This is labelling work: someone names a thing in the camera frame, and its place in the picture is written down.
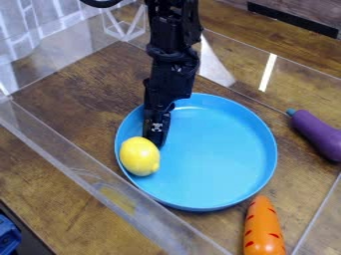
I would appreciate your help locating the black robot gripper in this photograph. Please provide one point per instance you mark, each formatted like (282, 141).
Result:
(169, 84)

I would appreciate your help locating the yellow lemon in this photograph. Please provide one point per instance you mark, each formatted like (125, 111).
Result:
(140, 156)

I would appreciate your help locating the blue round tray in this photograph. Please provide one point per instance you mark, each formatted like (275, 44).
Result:
(219, 159)

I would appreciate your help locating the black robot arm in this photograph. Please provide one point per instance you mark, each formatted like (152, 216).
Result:
(176, 30)

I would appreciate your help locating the purple toy eggplant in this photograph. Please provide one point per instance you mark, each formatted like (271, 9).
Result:
(324, 136)

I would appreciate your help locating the orange toy carrot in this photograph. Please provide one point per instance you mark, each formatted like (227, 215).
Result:
(263, 234)

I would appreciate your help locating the blue plastic object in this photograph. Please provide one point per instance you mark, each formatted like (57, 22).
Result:
(10, 236)

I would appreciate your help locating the clear acrylic enclosure wall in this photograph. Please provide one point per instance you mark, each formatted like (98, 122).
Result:
(73, 64)

